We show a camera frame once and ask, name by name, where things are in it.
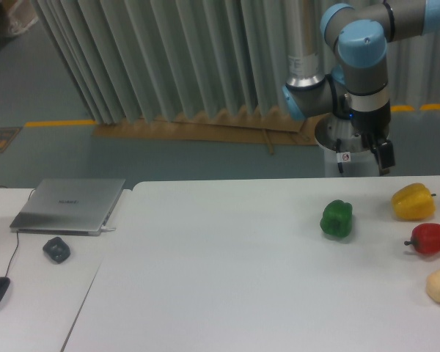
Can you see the black earbuds case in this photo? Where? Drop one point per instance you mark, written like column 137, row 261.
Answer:
column 57, row 250

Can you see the cardboard boxes in corner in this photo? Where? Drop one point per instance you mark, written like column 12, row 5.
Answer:
column 16, row 17

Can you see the grey-green pleated curtain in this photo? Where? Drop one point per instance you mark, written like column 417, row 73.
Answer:
column 134, row 59

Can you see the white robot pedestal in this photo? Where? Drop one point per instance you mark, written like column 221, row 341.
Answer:
column 344, row 154

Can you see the brown cardboard sheet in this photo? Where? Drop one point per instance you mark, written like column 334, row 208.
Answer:
column 270, row 130

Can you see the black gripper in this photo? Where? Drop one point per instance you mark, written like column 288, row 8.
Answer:
column 375, row 125

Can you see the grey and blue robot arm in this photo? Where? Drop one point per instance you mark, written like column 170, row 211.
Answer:
column 337, row 72

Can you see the yellow bell pepper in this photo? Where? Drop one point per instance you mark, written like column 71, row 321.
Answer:
column 413, row 202

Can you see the red bell pepper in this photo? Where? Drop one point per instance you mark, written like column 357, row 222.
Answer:
column 425, row 239

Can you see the silver laptop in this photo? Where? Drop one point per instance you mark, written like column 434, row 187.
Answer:
column 69, row 206

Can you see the green bell pepper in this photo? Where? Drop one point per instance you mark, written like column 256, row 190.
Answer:
column 337, row 219

